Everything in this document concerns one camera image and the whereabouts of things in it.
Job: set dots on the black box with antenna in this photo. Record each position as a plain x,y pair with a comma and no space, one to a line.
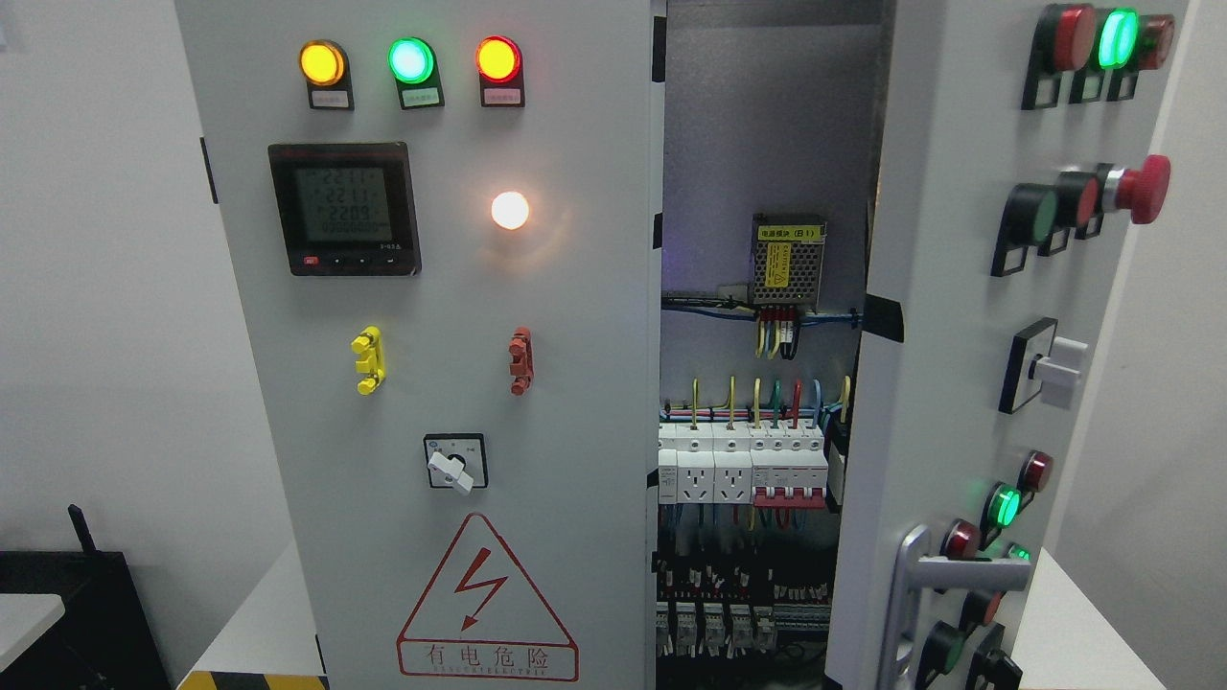
103,640

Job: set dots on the red indicator light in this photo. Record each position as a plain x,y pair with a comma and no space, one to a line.
500,72

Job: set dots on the red emergency stop button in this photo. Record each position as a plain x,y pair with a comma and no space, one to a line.
1140,191

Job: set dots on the white rotary selector switch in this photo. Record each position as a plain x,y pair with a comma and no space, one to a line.
456,461

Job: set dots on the white socket module row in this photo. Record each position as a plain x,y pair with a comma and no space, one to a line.
705,464

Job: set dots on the white right door selector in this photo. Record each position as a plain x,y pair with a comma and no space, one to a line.
1042,365

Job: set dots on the black digital power meter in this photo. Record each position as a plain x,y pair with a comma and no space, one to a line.
346,209

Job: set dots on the green indicator light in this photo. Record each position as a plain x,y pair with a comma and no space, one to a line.
412,63

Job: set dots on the silver door handle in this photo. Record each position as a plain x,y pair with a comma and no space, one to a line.
908,661

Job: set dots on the red handle circuit breaker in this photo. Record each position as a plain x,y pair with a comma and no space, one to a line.
789,469

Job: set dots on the red electric hazard sticker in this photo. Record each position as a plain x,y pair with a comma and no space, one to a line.
481,616

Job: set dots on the metal mesh power supply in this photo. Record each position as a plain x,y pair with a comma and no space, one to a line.
787,253

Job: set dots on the yellow indicator light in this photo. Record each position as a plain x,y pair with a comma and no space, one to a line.
327,74

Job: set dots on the red terminal post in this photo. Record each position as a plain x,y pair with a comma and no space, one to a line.
521,366

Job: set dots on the relay terminal row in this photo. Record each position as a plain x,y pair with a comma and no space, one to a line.
724,609

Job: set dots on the white glowing lamp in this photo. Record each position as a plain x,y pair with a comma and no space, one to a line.
510,210

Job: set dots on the grey cabinet door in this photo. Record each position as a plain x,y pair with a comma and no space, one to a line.
995,116
568,461

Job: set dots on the yellow terminal post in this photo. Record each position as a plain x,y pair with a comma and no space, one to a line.
370,364

